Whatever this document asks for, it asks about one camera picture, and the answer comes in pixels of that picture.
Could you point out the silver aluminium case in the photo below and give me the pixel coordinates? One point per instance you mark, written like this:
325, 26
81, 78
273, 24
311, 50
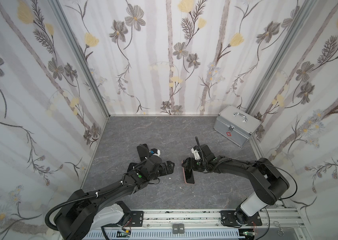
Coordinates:
236, 125

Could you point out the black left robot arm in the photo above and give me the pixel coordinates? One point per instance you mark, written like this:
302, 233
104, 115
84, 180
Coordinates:
74, 218

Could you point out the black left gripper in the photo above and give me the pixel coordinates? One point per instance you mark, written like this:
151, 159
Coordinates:
163, 167

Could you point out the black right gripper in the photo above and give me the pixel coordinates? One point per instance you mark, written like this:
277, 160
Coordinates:
193, 163

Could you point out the white slotted cable duct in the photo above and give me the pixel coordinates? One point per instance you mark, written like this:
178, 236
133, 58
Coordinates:
167, 234

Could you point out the black smartphone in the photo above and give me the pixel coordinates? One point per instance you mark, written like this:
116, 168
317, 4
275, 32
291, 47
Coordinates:
189, 176

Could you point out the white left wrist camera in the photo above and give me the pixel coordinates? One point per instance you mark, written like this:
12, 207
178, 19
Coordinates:
155, 152

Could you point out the pink phone case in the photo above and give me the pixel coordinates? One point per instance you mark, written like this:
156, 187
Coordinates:
185, 165

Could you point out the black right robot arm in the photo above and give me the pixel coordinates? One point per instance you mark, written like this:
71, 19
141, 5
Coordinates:
267, 180

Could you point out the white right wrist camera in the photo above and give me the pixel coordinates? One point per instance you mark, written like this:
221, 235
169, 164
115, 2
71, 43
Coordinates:
196, 154

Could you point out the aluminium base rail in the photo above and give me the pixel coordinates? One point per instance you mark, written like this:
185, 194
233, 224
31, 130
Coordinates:
272, 224

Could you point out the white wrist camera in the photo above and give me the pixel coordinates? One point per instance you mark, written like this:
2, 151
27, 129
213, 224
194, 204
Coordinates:
155, 152
196, 154

